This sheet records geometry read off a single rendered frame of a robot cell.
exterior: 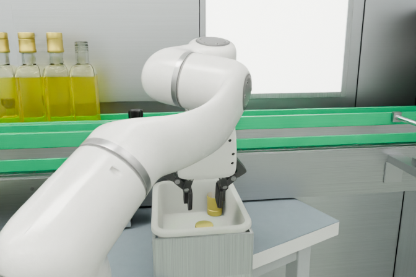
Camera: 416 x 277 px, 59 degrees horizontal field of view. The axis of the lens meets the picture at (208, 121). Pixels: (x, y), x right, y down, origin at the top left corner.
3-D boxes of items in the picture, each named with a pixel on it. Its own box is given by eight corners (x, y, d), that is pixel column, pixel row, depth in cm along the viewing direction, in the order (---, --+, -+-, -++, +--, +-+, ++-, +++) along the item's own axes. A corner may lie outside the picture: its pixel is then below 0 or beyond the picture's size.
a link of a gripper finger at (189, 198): (190, 170, 65) (190, 199, 68) (173, 170, 65) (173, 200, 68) (193, 180, 62) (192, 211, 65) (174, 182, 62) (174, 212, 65)
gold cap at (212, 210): (215, 200, 78) (215, 218, 79) (226, 194, 80) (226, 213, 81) (203, 195, 80) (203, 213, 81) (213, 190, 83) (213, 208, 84)
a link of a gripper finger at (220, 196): (234, 167, 66) (231, 196, 69) (216, 168, 66) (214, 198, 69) (238, 178, 63) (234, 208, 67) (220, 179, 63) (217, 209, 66)
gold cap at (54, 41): (65, 52, 85) (64, 32, 84) (61, 52, 82) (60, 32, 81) (49, 52, 85) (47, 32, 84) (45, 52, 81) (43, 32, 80)
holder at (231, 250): (225, 204, 90) (225, 174, 88) (252, 273, 64) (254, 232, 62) (155, 208, 88) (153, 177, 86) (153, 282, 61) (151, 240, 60)
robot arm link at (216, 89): (88, 188, 41) (176, 83, 55) (190, 226, 37) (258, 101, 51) (64, 135, 36) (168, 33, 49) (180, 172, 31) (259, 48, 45)
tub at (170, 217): (229, 212, 85) (229, 177, 83) (254, 271, 63) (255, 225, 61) (154, 216, 83) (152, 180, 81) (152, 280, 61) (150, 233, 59)
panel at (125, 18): (340, 95, 110) (350, -25, 103) (345, 97, 107) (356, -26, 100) (26, 102, 99) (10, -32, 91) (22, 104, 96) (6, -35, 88)
